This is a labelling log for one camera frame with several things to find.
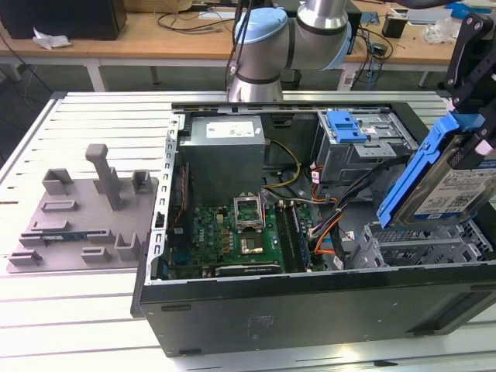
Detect hard disk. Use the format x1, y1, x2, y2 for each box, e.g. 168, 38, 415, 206
375, 112, 496, 229

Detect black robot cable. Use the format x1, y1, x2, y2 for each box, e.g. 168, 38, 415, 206
226, 0, 251, 77

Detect clear plastic bag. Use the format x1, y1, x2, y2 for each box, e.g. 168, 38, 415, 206
422, 17, 462, 44

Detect metal socket cover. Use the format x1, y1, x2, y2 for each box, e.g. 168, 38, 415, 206
232, 192, 267, 233

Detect yellow power wires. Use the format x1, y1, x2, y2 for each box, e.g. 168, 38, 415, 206
263, 139, 303, 193

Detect blue cardboard box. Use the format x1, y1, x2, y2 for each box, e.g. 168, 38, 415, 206
444, 0, 496, 20

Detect grey metal drive cage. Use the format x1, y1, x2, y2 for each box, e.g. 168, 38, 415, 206
312, 110, 422, 195

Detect grey flat device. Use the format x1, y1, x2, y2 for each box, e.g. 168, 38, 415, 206
390, 6, 453, 26

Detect black waste bin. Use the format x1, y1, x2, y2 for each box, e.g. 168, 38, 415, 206
281, 69, 303, 92

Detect orange wire loop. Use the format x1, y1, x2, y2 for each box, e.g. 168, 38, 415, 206
313, 232, 338, 257

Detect locking lever wire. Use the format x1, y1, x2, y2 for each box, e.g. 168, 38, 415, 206
261, 188, 270, 232

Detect green motherboard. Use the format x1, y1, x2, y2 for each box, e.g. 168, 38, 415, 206
166, 189, 338, 280

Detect black cable bundle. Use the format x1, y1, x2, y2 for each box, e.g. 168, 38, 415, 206
309, 153, 412, 237

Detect blue plastic drive latch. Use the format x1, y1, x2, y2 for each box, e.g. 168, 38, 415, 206
326, 110, 367, 143

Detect perforated metal disk bay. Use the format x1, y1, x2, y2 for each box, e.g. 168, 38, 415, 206
348, 220, 485, 272

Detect long wooden desk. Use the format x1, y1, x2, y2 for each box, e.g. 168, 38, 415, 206
0, 0, 496, 94

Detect black graphics card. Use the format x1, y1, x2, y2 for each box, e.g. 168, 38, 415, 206
215, 263, 284, 278

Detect small black box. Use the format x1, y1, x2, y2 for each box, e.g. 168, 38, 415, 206
381, 11, 408, 39

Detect RAM stick with chips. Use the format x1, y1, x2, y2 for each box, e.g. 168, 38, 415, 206
290, 203, 313, 272

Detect black open PC case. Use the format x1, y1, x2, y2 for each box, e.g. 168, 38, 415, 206
129, 99, 496, 358

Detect crumpled white paper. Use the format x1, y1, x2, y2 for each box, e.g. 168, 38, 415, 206
32, 26, 74, 50

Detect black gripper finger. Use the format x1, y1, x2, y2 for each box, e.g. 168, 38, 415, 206
445, 13, 487, 114
464, 42, 496, 156

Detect grey power supply unit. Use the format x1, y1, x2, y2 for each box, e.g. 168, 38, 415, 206
177, 115, 268, 206

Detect CPU socket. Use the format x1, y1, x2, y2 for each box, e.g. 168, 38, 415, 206
236, 230, 268, 257

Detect RAM stick blue label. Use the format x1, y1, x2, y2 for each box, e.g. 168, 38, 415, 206
40, 231, 88, 243

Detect grey parts rack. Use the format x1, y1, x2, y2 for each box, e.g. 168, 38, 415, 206
5, 143, 160, 275

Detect black RAM slot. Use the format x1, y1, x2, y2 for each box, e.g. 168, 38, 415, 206
274, 201, 301, 274

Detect large black box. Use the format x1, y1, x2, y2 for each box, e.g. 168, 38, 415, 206
0, 0, 128, 42

